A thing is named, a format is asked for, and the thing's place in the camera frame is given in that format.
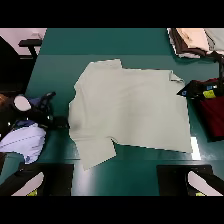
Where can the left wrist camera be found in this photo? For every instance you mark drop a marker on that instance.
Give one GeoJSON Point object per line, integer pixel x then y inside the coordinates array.
{"type": "Point", "coordinates": [46, 100]}

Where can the beige T-shirt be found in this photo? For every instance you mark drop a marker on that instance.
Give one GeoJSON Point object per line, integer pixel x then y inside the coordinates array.
{"type": "Point", "coordinates": [133, 106]}

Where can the brown garment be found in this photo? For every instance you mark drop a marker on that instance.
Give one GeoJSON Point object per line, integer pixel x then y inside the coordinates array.
{"type": "Point", "coordinates": [186, 48]}

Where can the grey garment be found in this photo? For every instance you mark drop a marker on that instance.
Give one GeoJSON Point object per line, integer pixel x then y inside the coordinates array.
{"type": "Point", "coordinates": [216, 37]}

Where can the dark red garment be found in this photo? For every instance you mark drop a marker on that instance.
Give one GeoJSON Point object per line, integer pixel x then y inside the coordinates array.
{"type": "Point", "coordinates": [215, 115]}

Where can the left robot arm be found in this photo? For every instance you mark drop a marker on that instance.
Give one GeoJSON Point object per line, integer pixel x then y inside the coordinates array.
{"type": "Point", "coordinates": [20, 141]}

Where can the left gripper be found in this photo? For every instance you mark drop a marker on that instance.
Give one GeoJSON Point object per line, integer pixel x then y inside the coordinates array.
{"type": "Point", "coordinates": [60, 122]}

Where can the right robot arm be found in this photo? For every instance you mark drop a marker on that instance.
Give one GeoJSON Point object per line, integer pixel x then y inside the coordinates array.
{"type": "Point", "coordinates": [196, 90]}

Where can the pale pink garment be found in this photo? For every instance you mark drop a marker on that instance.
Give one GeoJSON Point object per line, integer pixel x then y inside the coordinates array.
{"type": "Point", "coordinates": [193, 36]}

